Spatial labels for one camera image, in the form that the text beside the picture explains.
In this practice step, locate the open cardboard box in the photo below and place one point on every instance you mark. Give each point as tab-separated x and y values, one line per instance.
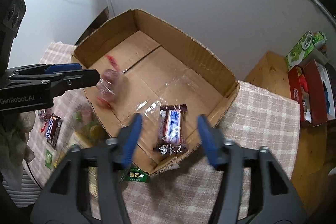
162	66

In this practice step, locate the green tissue box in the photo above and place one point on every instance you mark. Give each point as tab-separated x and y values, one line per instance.
308	48

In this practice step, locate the white gloved left hand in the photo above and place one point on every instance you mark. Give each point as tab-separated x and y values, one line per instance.
15	129

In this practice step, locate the clear red candy bag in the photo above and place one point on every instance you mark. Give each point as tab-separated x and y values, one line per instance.
110	84
44	115

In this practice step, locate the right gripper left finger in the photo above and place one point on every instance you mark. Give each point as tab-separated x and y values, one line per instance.
65	197

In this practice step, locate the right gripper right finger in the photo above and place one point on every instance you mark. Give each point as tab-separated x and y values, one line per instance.
273	198

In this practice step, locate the red open box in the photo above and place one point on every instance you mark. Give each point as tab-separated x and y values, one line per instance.
310	86

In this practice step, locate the packaged bread slices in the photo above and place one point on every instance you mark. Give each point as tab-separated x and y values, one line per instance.
78	142

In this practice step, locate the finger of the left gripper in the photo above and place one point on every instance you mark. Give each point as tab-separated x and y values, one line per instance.
63	67
71	79

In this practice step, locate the brown snickers bar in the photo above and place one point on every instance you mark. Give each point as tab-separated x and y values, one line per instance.
170	132
53	130

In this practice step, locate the green snack packet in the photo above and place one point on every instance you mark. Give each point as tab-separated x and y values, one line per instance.
133	173

